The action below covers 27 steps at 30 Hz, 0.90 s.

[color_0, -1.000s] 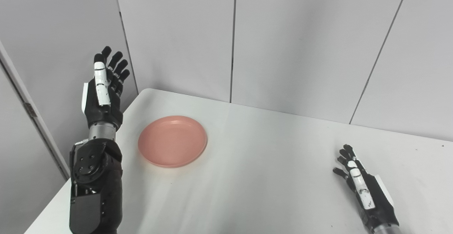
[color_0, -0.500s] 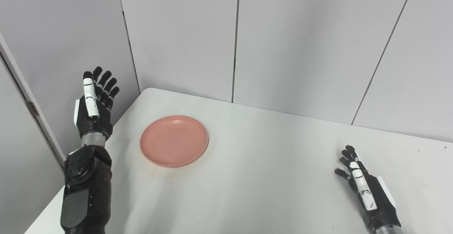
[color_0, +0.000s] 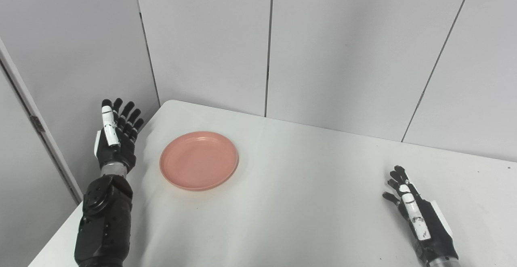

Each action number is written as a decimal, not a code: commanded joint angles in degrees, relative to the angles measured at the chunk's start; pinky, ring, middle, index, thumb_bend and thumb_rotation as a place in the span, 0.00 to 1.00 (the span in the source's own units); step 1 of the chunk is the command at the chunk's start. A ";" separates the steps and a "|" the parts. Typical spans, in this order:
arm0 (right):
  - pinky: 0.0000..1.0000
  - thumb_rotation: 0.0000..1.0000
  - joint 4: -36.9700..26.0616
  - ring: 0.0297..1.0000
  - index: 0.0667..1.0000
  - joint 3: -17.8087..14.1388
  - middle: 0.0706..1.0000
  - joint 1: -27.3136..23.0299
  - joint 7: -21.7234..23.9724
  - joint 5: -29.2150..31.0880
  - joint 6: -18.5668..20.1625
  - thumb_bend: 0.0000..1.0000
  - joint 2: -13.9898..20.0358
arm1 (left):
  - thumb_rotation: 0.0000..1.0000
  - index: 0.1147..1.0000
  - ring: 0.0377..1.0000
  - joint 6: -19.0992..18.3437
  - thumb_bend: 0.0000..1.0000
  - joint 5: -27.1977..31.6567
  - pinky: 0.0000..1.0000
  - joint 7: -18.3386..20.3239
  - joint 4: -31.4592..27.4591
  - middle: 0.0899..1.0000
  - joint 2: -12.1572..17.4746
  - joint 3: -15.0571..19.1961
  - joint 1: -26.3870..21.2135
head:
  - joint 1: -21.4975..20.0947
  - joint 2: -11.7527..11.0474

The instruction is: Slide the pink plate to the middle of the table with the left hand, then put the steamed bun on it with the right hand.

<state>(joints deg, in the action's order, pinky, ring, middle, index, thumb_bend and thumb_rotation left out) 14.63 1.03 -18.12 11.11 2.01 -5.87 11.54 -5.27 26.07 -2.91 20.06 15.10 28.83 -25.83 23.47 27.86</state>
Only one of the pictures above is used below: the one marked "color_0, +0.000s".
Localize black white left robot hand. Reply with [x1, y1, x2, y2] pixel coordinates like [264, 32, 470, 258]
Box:
[94, 98, 145, 173]

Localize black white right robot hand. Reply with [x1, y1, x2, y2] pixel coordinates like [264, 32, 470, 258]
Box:
[382, 165, 459, 267]

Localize pink round plate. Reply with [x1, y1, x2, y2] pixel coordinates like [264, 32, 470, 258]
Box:
[160, 131, 239, 191]

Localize metal door hinge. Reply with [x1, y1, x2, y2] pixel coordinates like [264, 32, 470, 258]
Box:
[30, 115, 46, 133]

